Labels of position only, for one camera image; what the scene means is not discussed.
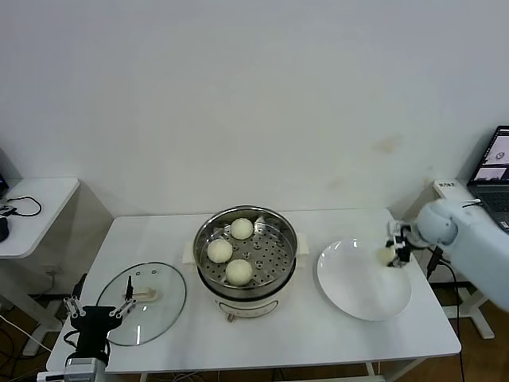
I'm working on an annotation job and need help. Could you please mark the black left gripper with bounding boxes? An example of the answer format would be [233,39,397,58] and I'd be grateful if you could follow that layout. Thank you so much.
[63,274,138,359]

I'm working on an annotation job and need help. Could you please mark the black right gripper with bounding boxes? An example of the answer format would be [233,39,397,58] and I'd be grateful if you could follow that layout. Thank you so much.
[387,246,411,269]

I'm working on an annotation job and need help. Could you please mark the white steamed baozi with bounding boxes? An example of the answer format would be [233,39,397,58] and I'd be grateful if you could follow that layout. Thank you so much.
[377,246,397,266]
[225,259,255,286]
[207,239,234,264]
[231,217,255,241]

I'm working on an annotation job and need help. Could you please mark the round glass lid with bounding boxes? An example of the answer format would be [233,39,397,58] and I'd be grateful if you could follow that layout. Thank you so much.
[96,261,188,346]

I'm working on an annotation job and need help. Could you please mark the stainless steel steamer basket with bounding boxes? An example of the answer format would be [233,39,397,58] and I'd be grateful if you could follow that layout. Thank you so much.
[181,205,311,298]

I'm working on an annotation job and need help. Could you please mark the white round plate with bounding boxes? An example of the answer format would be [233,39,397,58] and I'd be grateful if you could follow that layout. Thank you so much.
[317,237,414,322]

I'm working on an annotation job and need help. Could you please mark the white side table with label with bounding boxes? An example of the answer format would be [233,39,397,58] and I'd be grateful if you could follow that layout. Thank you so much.
[397,178,509,341]

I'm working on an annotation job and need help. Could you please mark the white side table with mouse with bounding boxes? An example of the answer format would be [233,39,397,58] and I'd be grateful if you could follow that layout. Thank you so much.
[0,177,116,356]

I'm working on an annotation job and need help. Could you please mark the cream electric cooker base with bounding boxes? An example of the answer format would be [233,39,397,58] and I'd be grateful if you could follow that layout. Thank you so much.
[196,258,298,322]

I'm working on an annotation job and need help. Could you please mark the grey laptop with dark screen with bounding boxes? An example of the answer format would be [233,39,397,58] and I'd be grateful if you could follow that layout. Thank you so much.
[467,126,509,234]

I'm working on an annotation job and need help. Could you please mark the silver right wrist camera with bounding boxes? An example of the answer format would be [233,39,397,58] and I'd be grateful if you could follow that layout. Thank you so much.
[387,221,405,250]

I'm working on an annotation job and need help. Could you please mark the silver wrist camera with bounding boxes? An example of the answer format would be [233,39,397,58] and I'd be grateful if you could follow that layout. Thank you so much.
[64,357,107,376]
[387,221,405,250]

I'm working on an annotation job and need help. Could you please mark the black power adapter cable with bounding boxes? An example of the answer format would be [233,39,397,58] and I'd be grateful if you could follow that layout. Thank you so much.
[427,246,466,382]

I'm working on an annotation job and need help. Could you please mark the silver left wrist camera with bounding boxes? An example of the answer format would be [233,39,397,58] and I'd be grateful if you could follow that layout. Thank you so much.
[64,357,107,376]

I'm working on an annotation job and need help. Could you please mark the black looped cable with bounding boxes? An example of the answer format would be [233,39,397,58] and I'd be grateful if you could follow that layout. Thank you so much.
[0,194,43,218]

